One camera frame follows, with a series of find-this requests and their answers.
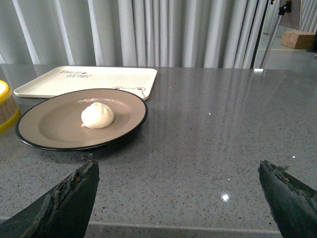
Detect grey pleated curtain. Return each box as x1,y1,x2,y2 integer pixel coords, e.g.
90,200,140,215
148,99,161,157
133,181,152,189
0,0,267,68

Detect cream bear tray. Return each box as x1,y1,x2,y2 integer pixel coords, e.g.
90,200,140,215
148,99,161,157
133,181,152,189
14,66,157,100

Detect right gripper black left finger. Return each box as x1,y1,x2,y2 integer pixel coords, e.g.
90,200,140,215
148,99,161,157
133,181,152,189
0,160,99,238

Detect metal tripod stand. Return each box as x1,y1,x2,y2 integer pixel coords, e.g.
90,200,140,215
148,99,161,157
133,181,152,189
260,0,292,69

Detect cardboard box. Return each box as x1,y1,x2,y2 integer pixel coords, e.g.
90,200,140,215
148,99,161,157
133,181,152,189
281,32,315,50

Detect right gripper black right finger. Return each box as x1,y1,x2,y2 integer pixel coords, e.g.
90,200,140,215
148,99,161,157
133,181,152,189
259,160,317,238

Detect tan plate black rim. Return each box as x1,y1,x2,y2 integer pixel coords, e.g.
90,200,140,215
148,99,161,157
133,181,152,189
16,89,148,151

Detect yellow wooden steamer basket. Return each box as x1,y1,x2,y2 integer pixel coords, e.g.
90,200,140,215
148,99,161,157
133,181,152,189
0,80,21,134

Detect white steamed bun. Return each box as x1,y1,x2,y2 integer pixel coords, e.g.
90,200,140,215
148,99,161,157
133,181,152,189
81,102,114,129

